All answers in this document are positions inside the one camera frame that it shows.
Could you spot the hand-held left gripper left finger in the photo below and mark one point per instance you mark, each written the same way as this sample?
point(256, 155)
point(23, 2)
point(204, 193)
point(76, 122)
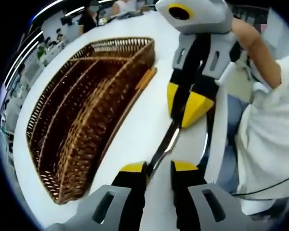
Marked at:
point(115, 207)

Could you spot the person's right hand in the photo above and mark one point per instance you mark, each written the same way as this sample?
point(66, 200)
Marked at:
point(245, 36)

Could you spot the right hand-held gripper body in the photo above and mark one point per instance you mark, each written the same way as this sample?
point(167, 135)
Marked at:
point(207, 19)

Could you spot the grey cloth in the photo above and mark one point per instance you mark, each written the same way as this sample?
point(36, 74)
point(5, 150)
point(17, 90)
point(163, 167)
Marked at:
point(130, 15)

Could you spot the brown wicker storage slots tray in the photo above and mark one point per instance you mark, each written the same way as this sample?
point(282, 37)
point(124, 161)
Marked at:
point(86, 120)

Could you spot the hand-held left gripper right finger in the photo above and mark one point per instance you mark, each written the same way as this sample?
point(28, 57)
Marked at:
point(197, 204)

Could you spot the person's blue jeans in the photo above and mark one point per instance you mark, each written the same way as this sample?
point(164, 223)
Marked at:
point(233, 125)

